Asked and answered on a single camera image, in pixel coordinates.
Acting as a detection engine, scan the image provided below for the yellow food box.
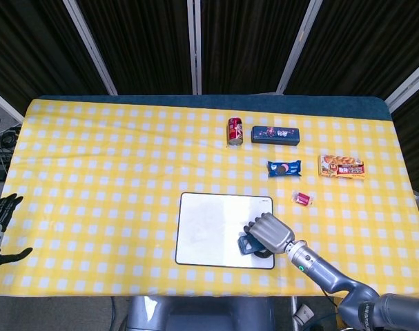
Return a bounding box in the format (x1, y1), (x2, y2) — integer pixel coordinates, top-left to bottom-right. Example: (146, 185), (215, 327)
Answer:
(318, 154), (366, 180)

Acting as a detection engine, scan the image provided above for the dark blue long box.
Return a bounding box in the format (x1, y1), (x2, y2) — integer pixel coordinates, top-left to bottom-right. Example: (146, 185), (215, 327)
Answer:
(251, 126), (302, 146)

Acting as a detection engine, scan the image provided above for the grey robot torso base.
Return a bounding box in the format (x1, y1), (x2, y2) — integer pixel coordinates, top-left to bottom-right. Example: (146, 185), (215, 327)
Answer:
(126, 295), (293, 331)

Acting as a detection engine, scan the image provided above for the dark blue plastic block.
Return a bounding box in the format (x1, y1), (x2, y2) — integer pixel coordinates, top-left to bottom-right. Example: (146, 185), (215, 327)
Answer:
(237, 234), (267, 257)

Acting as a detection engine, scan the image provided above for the black cable bundle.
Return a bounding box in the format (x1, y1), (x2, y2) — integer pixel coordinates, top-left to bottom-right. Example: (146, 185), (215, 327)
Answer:
(0, 113), (22, 163)

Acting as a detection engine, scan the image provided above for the pink candy wrapper pack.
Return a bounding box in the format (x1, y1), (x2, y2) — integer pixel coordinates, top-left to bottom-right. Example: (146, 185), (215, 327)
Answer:
(291, 191), (315, 207)

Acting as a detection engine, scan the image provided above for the red drink can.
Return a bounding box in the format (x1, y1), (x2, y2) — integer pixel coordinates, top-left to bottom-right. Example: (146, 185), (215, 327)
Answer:
(226, 117), (245, 146)

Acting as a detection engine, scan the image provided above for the white partition frame post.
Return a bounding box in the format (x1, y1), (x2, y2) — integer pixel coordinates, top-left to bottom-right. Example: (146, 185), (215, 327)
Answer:
(384, 57), (419, 113)
(275, 0), (322, 94)
(0, 84), (24, 123)
(62, 0), (119, 97)
(186, 0), (203, 95)

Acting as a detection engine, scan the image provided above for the yellow checked tablecloth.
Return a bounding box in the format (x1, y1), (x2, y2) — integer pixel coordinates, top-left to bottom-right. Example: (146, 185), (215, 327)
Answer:
(0, 99), (419, 299)

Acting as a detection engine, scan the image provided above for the white power adapter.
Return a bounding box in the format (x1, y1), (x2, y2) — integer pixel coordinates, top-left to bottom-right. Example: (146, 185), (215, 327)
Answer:
(293, 303), (315, 325)

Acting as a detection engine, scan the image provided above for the white rectangular board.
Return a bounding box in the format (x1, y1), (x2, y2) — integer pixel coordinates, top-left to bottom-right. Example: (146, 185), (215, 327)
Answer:
(175, 192), (276, 270)

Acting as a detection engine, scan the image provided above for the blue cookie packet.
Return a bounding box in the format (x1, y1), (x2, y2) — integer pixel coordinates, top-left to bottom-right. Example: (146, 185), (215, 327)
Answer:
(266, 159), (303, 179)

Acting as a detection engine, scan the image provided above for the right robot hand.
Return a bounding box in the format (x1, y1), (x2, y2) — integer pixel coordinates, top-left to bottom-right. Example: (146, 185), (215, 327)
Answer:
(243, 212), (296, 259)

